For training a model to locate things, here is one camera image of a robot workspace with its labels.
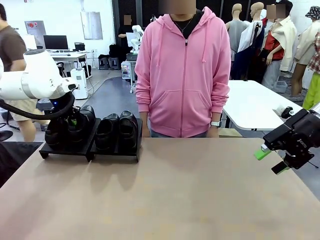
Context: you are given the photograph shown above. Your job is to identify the small equipment cart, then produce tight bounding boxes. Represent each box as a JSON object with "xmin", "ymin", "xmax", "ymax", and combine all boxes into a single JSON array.
[{"xmin": 121, "ymin": 61, "xmax": 137, "ymax": 87}]

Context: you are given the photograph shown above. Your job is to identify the mannequin in grey tank top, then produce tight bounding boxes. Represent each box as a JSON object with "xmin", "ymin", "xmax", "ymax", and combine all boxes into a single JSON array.
[{"xmin": 225, "ymin": 3, "xmax": 250, "ymax": 81}]

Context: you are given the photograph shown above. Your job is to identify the small black leather loafer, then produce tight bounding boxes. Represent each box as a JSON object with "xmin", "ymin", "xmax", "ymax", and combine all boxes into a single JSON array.
[
  {"xmin": 44, "ymin": 117, "xmax": 70, "ymax": 152},
  {"xmin": 67, "ymin": 104, "xmax": 96, "ymax": 151}
]

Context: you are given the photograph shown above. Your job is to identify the large black leather shoe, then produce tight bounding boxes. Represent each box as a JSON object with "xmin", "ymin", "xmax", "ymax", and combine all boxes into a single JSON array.
[
  {"xmin": 94, "ymin": 113, "xmax": 120, "ymax": 152},
  {"xmin": 118, "ymin": 110, "xmax": 139, "ymax": 152}
]

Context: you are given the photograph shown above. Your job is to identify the standing person in black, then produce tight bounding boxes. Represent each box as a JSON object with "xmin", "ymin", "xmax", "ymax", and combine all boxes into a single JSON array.
[{"xmin": 117, "ymin": 14, "xmax": 137, "ymax": 55}]

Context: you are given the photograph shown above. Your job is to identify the white air purifier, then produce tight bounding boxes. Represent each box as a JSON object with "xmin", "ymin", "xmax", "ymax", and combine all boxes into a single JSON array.
[{"xmin": 70, "ymin": 67, "xmax": 89, "ymax": 101}]

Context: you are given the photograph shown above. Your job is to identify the person's left hand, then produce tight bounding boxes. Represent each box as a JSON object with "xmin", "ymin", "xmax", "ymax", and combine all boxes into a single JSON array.
[{"xmin": 207, "ymin": 126, "xmax": 220, "ymax": 139}]

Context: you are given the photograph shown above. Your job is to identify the white work table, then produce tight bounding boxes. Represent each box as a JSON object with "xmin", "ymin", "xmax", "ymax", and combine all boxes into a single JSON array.
[{"xmin": 222, "ymin": 79, "xmax": 311, "ymax": 132}]

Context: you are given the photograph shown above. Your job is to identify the mannequin red top cream jacket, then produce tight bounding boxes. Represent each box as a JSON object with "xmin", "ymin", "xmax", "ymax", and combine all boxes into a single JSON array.
[{"xmin": 261, "ymin": 0, "xmax": 298, "ymax": 85}]

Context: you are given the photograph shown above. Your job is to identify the white humanoid robot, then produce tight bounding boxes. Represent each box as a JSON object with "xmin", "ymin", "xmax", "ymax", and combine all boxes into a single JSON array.
[{"xmin": 131, "ymin": 24, "xmax": 145, "ymax": 55}]

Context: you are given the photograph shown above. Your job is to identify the black office chair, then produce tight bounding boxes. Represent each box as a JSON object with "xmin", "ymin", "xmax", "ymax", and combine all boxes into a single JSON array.
[{"xmin": 56, "ymin": 61, "xmax": 68, "ymax": 79}]

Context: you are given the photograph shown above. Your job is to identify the mannequin in white navy jacket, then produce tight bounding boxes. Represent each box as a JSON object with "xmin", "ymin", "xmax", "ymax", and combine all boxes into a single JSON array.
[{"xmin": 233, "ymin": 2, "xmax": 266, "ymax": 82}]

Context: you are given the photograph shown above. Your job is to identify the white office desk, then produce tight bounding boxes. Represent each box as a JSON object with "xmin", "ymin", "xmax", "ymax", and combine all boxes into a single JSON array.
[{"xmin": 48, "ymin": 50, "xmax": 92, "ymax": 76}]

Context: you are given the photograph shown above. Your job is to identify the black computer monitor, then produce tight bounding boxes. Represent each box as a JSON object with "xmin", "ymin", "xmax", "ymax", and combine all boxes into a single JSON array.
[{"xmin": 43, "ymin": 34, "xmax": 69, "ymax": 51}]

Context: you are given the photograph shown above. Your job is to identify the grey storage bin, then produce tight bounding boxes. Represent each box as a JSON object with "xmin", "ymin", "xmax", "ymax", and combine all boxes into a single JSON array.
[{"xmin": 272, "ymin": 80, "xmax": 288, "ymax": 94}]

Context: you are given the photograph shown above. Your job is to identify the black backpack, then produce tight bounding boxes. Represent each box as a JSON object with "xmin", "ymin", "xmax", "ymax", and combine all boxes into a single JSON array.
[{"xmin": 108, "ymin": 43, "xmax": 121, "ymax": 60}]

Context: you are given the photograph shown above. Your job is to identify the mannequin plaid shirt yellow trousers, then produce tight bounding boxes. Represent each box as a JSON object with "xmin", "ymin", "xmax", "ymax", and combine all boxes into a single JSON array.
[{"xmin": 302, "ymin": 31, "xmax": 320, "ymax": 115}]

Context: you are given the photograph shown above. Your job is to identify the brown cardboard box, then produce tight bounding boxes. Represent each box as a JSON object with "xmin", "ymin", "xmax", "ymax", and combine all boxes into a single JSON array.
[{"xmin": 218, "ymin": 128, "xmax": 243, "ymax": 138}]

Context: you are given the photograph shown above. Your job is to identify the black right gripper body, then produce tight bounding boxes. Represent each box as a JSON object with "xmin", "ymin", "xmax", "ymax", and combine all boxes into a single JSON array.
[{"xmin": 262, "ymin": 108, "xmax": 320, "ymax": 171}]

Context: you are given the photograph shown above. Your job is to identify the white black handheld device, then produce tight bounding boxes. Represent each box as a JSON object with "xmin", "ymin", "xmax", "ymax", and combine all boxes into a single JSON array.
[{"xmin": 272, "ymin": 106, "xmax": 294, "ymax": 119}]

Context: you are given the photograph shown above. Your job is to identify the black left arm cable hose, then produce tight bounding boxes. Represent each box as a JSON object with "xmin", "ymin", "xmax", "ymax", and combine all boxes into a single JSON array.
[{"xmin": 0, "ymin": 93, "xmax": 76, "ymax": 120}]

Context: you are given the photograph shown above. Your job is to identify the person's left forearm pink sleeve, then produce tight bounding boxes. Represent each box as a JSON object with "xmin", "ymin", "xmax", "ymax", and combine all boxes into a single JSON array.
[{"xmin": 211, "ymin": 84, "xmax": 231, "ymax": 115}]

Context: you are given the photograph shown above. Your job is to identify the person's right forearm pink sleeve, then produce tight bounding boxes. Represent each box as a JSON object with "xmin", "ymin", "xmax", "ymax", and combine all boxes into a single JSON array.
[{"xmin": 134, "ymin": 82, "xmax": 152, "ymax": 114}]

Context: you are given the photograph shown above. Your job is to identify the person's right hand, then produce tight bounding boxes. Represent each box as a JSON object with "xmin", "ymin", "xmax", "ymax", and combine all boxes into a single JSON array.
[{"xmin": 140, "ymin": 112, "xmax": 150, "ymax": 138}]

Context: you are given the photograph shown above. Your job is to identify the black shoe stand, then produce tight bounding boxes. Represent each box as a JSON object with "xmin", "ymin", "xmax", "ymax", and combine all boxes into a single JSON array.
[
  {"xmin": 88, "ymin": 116, "xmax": 143, "ymax": 164},
  {"xmin": 39, "ymin": 116, "xmax": 102, "ymax": 163}
]

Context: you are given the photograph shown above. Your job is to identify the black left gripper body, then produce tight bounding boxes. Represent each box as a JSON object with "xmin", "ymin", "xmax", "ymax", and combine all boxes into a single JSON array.
[{"xmin": 49, "ymin": 94, "xmax": 81, "ymax": 123}]

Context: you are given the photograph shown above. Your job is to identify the silver wall panel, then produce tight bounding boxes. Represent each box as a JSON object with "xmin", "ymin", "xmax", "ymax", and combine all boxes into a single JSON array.
[{"xmin": 80, "ymin": 11, "xmax": 104, "ymax": 41}]

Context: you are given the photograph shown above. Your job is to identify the grey wall panel red sign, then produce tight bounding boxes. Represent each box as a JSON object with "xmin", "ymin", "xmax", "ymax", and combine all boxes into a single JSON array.
[{"xmin": 24, "ymin": 20, "xmax": 47, "ymax": 36}]

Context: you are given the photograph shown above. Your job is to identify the person in pink hoodie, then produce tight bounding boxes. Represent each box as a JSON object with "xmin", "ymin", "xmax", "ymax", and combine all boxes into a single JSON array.
[{"xmin": 134, "ymin": 0, "xmax": 231, "ymax": 139}]

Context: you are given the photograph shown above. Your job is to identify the dark small stool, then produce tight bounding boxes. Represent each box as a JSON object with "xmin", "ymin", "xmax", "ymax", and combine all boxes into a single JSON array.
[
  {"xmin": 109, "ymin": 57, "xmax": 120, "ymax": 71},
  {"xmin": 98, "ymin": 56, "xmax": 110, "ymax": 71}
]

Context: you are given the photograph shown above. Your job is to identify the white monitor back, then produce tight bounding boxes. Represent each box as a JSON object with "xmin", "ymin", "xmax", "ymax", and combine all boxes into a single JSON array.
[{"xmin": 24, "ymin": 34, "xmax": 38, "ymax": 51}]

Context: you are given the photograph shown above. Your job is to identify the person brown shirt khaki shorts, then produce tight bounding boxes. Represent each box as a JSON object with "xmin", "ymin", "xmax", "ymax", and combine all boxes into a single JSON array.
[{"xmin": 0, "ymin": 3, "xmax": 51, "ymax": 143}]

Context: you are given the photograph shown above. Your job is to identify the grey plastic stool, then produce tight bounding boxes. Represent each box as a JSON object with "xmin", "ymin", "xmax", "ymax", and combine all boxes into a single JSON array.
[{"xmin": 36, "ymin": 98, "xmax": 55, "ymax": 111}]

